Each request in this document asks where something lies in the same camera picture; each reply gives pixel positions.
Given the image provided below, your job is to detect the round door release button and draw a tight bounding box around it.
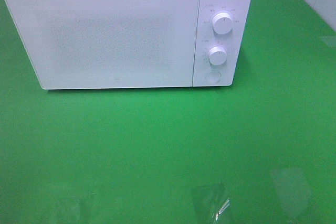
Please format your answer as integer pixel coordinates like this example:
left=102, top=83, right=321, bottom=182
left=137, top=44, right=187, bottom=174
left=205, top=71, right=221, bottom=83

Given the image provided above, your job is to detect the white dial knob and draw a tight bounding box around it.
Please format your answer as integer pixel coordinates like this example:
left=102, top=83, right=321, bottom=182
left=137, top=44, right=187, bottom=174
left=208, top=46, right=227, bottom=66
left=212, top=11, right=234, bottom=35

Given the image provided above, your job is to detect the white microwave door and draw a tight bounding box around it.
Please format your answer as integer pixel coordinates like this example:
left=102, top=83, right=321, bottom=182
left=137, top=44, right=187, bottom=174
left=5, top=0, right=198, bottom=90

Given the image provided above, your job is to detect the clear plastic film scrap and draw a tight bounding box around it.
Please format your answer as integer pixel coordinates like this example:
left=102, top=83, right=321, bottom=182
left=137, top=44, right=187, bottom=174
left=191, top=183, right=234, bottom=223

